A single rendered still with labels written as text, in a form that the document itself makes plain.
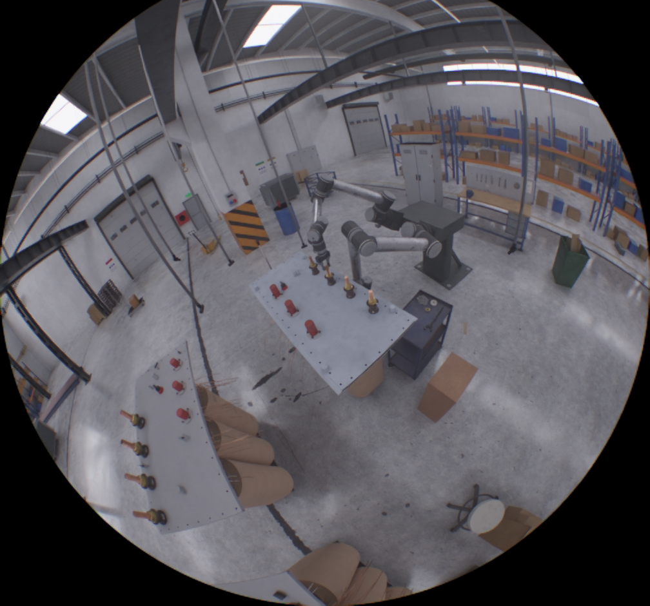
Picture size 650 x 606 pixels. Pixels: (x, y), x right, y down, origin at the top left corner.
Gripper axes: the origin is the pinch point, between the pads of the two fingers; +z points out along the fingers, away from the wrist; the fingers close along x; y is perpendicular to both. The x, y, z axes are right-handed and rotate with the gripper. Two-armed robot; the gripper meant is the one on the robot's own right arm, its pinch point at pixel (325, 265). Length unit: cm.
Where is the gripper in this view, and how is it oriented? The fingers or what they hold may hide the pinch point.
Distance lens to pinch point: 186.7
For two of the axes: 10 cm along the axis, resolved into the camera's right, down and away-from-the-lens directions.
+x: 7.2, -5.8, 3.9
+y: 6.5, 3.4, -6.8
